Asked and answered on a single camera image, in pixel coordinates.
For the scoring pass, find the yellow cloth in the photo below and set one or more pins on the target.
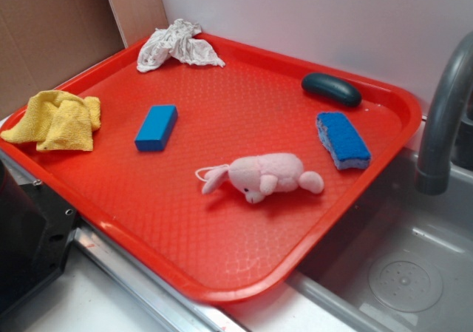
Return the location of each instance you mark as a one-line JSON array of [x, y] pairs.
[[57, 120]]

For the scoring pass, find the blue wooden block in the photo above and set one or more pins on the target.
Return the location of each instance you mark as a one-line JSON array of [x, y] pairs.
[[156, 129]]

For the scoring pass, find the red plastic tray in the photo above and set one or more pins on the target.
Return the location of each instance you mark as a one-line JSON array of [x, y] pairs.
[[217, 247]]

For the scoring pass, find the grey plastic sink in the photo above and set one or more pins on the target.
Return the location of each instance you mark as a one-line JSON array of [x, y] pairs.
[[397, 260]]

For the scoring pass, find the dark green oval soap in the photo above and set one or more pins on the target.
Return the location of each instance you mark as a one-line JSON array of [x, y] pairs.
[[332, 88]]

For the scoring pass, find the brown cardboard panel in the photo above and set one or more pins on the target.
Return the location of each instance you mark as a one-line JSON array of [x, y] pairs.
[[46, 42]]

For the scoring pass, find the grey faucet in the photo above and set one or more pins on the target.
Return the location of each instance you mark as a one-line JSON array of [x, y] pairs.
[[447, 136]]

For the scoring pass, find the pink plush toy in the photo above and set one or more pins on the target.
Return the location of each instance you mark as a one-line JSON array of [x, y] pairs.
[[258, 177]]

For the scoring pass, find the blue sponge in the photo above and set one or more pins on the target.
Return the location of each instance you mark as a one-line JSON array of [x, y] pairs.
[[341, 139]]

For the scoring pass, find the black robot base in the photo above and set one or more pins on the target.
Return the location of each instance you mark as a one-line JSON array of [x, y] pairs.
[[37, 228]]

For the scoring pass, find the white crumpled cloth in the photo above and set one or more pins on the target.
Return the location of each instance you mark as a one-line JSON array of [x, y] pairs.
[[177, 41]]

